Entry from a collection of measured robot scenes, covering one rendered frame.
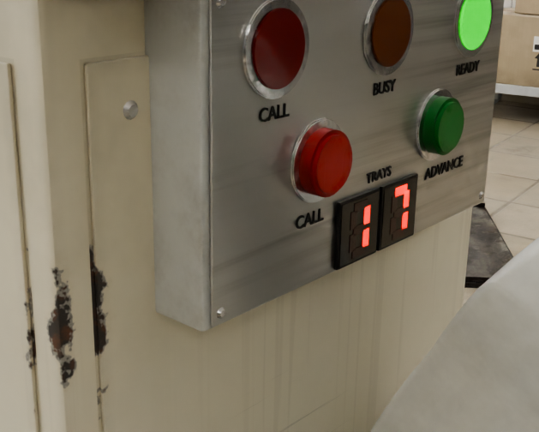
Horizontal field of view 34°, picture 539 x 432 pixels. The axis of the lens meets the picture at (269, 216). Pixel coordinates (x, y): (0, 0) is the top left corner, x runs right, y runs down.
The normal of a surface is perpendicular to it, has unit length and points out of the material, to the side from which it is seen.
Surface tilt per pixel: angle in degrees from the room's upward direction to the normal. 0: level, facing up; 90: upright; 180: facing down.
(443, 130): 90
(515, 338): 113
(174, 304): 90
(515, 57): 91
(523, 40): 89
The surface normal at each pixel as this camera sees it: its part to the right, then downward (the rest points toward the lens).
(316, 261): 0.76, 0.22
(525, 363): -0.73, 0.55
